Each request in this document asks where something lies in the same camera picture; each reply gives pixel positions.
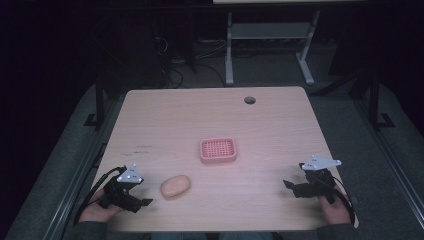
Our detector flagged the person's left hand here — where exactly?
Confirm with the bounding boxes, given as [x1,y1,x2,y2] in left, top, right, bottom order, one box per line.
[78,189,124,224]

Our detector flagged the black metal stand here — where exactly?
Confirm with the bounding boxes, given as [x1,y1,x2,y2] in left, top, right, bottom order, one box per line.
[366,68,396,131]
[83,69,107,130]

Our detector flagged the tan bread roll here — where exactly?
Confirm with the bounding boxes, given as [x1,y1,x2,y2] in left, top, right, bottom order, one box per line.
[160,174,192,200]

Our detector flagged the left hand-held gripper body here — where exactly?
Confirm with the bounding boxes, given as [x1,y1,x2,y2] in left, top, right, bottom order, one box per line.
[98,162,145,214]

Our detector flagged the person's right hand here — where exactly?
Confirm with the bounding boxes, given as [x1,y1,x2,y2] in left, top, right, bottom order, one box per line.
[317,189,353,226]

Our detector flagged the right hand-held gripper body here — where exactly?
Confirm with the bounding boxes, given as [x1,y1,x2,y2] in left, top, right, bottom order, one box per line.
[293,154,343,205]

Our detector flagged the white metal stand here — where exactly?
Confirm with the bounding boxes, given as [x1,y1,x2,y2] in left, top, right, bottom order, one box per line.
[224,9,322,87]

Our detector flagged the pink soap dish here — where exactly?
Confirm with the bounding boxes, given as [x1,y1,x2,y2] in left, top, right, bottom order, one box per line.
[199,136,238,165]

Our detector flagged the grey metal floor rail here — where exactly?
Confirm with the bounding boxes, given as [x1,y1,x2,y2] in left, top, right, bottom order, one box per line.
[42,94,129,240]
[352,96,424,222]

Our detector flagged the bundle of floor cables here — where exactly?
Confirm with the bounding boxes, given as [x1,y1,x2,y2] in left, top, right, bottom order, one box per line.
[151,33,229,90]

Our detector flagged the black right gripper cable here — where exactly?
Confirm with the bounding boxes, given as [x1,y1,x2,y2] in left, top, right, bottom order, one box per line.
[328,173,356,222]

